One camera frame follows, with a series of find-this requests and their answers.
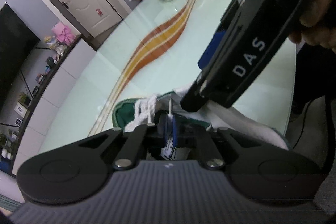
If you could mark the small green plant black pot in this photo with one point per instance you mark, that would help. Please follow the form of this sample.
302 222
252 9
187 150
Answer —
24 99

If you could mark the green canvas sneaker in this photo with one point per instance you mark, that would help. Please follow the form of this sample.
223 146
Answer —
212 116

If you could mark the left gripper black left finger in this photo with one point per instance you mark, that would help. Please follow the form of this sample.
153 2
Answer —
74 172

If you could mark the white TV cabinet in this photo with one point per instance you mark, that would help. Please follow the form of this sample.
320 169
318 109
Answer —
54 91

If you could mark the potted plant in white pot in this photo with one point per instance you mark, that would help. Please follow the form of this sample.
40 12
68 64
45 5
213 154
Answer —
6 147

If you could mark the black wall television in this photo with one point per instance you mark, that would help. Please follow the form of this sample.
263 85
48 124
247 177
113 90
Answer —
16 43

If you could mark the flower bouquet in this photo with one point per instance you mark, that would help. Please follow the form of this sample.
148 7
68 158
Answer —
55 45

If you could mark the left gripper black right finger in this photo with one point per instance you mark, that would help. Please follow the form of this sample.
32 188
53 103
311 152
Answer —
258 170

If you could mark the white shoelace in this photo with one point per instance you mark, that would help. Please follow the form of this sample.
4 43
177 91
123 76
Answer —
144 113

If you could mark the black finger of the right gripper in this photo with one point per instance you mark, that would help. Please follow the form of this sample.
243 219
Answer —
210 49
255 30

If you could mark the person's right hand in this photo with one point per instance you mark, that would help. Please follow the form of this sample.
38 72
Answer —
316 24

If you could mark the white framed photo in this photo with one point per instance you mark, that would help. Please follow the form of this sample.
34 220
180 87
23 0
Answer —
20 109

